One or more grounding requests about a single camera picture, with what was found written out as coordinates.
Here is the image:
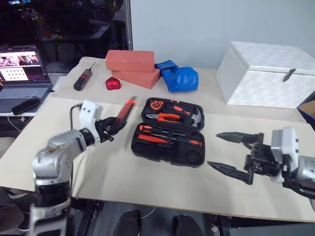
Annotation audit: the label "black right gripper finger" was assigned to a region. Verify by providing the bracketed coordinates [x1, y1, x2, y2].
[207, 161, 254, 186]
[216, 131, 264, 150]

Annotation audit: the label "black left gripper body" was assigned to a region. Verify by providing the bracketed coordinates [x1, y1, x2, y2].
[94, 117, 117, 144]

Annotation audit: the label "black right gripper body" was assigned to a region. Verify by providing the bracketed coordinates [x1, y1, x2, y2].
[243, 141, 284, 177]

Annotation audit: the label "red and black hand tool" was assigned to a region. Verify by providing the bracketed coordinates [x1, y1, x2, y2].
[116, 96, 138, 123]

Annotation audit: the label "black plastic tool case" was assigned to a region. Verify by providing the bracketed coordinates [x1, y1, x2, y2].
[130, 97, 206, 167]

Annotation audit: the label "orange screwdriver with long shaft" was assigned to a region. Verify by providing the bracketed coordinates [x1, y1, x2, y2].
[138, 124, 178, 136]

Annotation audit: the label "orange flat utility knife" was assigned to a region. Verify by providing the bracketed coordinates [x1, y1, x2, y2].
[137, 134, 169, 145]

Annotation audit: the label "red heart-shaped box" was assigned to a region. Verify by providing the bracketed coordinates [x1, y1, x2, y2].
[105, 76, 122, 90]

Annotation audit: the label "black round tape roll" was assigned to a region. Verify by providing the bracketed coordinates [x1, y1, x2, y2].
[185, 150, 203, 166]

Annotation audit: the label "claw hammer with orange grip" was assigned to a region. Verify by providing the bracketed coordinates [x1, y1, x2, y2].
[172, 105, 204, 128]

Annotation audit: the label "black and orange short screwdriver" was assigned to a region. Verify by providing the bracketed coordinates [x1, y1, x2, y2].
[169, 136, 200, 147]

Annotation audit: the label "red foam brick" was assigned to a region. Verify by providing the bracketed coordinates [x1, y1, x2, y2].
[111, 68, 161, 89]
[105, 50, 156, 73]

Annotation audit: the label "black and red screwdriver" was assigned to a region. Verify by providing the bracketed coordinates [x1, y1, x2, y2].
[73, 60, 97, 91]

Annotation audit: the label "black table leg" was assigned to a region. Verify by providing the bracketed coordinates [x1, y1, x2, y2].
[75, 200, 104, 236]
[211, 215, 232, 236]

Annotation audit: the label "white woven pattern box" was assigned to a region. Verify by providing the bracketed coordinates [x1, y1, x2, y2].
[214, 41, 315, 109]

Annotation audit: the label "blue cardboard box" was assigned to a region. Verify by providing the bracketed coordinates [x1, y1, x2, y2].
[296, 99, 315, 123]

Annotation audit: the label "blue padded glove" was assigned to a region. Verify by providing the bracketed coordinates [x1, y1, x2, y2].
[154, 60, 199, 93]

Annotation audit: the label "dark metal box latch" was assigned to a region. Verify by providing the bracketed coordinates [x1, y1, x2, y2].
[283, 68, 297, 83]

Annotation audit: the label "silver metal pole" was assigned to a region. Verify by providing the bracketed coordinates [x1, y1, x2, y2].
[124, 0, 134, 52]

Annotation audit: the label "open laptop computer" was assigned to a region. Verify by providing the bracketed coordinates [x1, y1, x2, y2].
[0, 44, 54, 107]

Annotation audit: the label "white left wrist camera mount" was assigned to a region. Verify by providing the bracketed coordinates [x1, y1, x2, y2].
[79, 99, 103, 146]

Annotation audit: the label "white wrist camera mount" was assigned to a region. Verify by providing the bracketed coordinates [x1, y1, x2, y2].
[270, 126, 300, 184]
[79, 99, 103, 146]

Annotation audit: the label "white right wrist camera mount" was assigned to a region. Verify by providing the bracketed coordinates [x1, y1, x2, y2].
[270, 126, 300, 184]

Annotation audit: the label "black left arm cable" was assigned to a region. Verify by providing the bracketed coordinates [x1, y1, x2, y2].
[70, 103, 83, 131]

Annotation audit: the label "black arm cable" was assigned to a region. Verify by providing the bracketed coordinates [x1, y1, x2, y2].
[70, 103, 83, 131]
[282, 178, 315, 199]

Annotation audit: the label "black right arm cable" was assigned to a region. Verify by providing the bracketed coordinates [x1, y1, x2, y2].
[282, 178, 315, 199]

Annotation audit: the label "orange handled pliers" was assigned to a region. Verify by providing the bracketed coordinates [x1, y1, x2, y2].
[145, 112, 185, 123]

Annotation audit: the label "white thin cable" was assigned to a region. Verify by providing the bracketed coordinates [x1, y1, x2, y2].
[7, 114, 23, 133]

